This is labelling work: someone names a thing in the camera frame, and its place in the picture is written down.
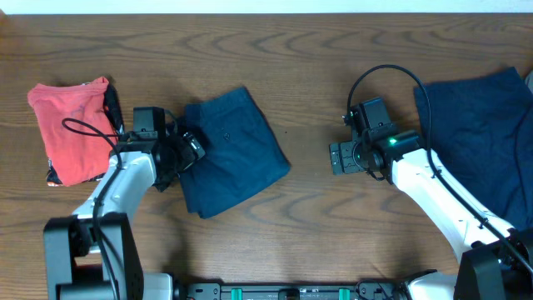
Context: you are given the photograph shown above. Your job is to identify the dark blue denim shorts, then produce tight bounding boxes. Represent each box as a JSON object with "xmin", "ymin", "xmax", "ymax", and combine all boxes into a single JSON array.
[{"xmin": 180, "ymin": 87, "xmax": 291, "ymax": 219}]

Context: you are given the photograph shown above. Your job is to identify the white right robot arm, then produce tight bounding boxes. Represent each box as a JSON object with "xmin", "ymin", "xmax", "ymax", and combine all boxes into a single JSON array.
[{"xmin": 329, "ymin": 97, "xmax": 532, "ymax": 299}]

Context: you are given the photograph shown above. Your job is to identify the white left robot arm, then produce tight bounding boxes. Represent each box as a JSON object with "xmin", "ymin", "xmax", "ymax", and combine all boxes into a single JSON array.
[{"xmin": 43, "ymin": 129, "xmax": 205, "ymax": 299}]

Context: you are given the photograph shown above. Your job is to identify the dark blue clothes pile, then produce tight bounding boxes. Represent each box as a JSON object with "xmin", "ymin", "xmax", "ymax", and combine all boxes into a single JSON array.
[{"xmin": 414, "ymin": 67, "xmax": 532, "ymax": 230}]

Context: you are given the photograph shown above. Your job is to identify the folded black patterned garment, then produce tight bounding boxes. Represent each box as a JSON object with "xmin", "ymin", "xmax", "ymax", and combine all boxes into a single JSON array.
[{"xmin": 46, "ymin": 83, "xmax": 125, "ymax": 187}]

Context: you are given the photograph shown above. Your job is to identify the folded red t-shirt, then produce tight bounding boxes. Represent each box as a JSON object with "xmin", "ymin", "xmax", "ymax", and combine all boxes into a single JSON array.
[{"xmin": 27, "ymin": 77, "xmax": 117, "ymax": 187}]

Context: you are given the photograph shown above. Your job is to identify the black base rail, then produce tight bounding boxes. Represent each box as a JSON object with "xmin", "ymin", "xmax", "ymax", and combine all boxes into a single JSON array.
[{"xmin": 175, "ymin": 280, "xmax": 411, "ymax": 300}]

